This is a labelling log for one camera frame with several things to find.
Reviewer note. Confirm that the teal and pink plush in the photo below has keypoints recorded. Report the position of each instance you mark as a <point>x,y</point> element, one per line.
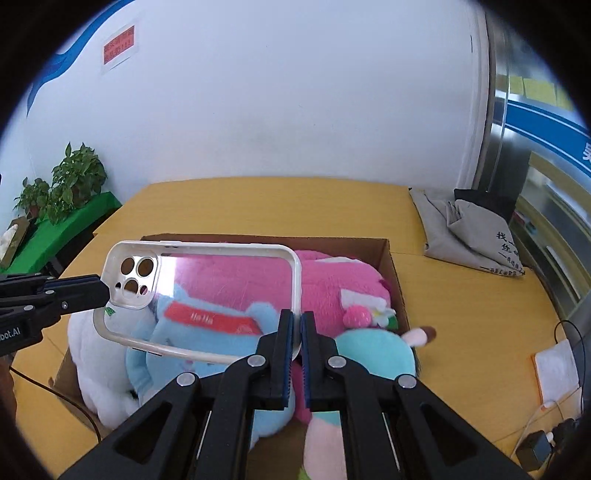
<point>382,353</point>

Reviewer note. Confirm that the light blue bear plush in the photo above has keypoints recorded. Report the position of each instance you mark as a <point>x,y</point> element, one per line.
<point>182,322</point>

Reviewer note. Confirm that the potted green plant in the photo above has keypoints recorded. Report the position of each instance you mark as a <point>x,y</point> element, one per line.
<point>75,181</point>

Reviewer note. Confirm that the red wall notice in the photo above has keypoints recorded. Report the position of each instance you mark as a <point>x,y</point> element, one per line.
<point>119,47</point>

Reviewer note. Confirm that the black power adapter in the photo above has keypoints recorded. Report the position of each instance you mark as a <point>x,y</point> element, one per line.
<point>534,450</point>

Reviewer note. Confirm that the brown cardboard box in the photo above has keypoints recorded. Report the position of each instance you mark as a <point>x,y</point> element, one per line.
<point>163,362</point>

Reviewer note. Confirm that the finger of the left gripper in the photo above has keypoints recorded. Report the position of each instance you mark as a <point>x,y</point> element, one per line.
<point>57,304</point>
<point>30,284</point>

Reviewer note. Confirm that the white paper pad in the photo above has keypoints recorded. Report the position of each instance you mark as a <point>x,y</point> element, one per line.
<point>556,373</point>

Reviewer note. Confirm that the green cloth covered shelf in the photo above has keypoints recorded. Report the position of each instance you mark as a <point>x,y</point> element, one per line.
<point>50,240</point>

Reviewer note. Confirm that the pink bear plush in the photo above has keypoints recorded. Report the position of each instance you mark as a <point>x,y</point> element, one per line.
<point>341,292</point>

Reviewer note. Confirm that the white clear phone case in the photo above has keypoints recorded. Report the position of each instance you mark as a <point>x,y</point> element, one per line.
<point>138,272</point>

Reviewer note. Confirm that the person left hand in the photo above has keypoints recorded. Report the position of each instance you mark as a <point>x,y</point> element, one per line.
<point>8,399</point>

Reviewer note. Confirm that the grey canvas tote bag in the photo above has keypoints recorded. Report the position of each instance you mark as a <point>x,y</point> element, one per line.
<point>463,233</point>

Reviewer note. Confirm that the blue window banner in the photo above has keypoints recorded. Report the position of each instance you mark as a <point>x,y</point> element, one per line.
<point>557,134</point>

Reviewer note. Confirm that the small potted plant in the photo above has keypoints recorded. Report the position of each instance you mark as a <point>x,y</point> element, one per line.
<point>33,197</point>

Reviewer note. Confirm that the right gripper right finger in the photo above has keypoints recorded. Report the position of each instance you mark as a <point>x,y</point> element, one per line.
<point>394,429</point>

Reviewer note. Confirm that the white panda plush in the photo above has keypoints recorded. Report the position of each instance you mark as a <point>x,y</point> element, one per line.
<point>101,373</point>

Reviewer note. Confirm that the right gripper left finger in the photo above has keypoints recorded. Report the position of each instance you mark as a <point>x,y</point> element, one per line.
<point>198,428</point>

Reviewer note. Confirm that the yellow sticky notes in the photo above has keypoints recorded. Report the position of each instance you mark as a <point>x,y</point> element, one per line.
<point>537,90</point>

